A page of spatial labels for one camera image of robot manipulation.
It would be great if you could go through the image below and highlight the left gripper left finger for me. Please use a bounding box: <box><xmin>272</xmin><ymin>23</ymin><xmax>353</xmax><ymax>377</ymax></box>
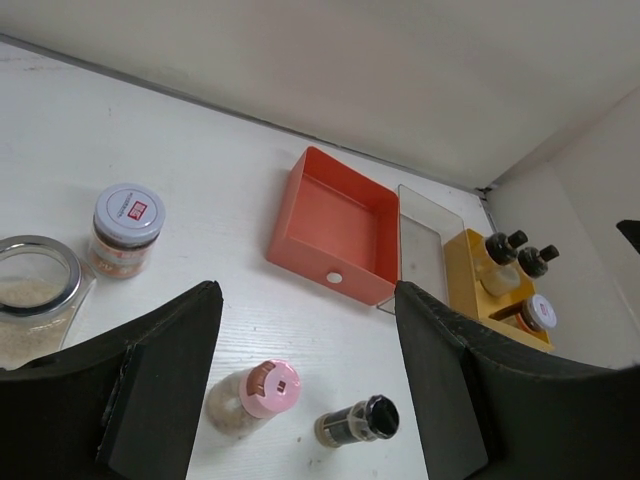
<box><xmin>1</xmin><ymin>281</ymin><xmax>223</xmax><ymax>479</ymax></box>

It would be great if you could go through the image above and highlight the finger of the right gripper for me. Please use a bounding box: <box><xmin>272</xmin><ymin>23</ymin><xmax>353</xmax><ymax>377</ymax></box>
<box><xmin>616</xmin><ymin>219</ymin><xmax>640</xmax><ymax>248</ymax></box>

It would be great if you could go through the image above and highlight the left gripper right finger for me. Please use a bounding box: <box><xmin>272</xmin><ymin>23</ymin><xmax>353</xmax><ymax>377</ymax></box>
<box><xmin>395</xmin><ymin>281</ymin><xmax>639</xmax><ymax>479</ymax></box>

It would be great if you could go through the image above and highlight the white-powder bottle black pump cap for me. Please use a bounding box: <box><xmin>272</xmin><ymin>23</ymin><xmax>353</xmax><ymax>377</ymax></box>
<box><xmin>517</xmin><ymin>245</ymin><xmax>560</xmax><ymax>280</ymax></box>

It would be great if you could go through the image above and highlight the small black pepper grinder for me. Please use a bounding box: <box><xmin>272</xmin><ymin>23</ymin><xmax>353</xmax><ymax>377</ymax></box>
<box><xmin>314</xmin><ymin>395</ymin><xmax>400</xmax><ymax>448</ymax></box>

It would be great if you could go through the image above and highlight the dark sauce jar white lid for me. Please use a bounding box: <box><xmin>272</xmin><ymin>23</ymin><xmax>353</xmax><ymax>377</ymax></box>
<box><xmin>517</xmin><ymin>294</ymin><xmax>558</xmax><ymax>332</ymax></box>

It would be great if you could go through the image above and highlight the pink cap spice bottle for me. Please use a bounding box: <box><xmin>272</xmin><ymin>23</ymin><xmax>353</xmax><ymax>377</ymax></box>
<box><xmin>205</xmin><ymin>359</ymin><xmax>301</xmax><ymax>439</ymax></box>

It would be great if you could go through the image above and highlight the brown-spice bottle black pump cap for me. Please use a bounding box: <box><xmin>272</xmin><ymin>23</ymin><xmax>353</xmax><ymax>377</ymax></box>
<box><xmin>476</xmin><ymin>230</ymin><xmax>528</xmax><ymax>298</ymax></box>

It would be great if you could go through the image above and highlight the pink sauce jar white lid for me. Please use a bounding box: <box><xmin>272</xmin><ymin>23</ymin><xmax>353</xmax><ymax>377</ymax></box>
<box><xmin>88</xmin><ymin>183</ymin><xmax>166</xmax><ymax>279</ymax></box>

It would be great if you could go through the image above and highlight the large glass jar metal lid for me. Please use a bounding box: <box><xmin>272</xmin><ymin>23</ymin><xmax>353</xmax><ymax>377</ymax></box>
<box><xmin>1</xmin><ymin>235</ymin><xmax>96</xmax><ymax>370</ymax></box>

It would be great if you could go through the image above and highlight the yellow plastic bin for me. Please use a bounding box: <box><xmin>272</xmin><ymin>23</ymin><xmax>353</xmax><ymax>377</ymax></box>
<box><xmin>443</xmin><ymin>229</ymin><xmax>555</xmax><ymax>352</ymax></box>

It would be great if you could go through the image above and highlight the clear plastic bin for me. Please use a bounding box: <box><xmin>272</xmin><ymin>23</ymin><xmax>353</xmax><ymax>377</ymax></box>
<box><xmin>397</xmin><ymin>185</ymin><xmax>464</xmax><ymax>305</ymax></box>

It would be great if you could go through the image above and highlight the red orange plastic bin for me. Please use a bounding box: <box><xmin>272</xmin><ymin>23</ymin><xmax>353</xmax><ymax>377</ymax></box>
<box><xmin>266</xmin><ymin>147</ymin><xmax>400</xmax><ymax>306</ymax></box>

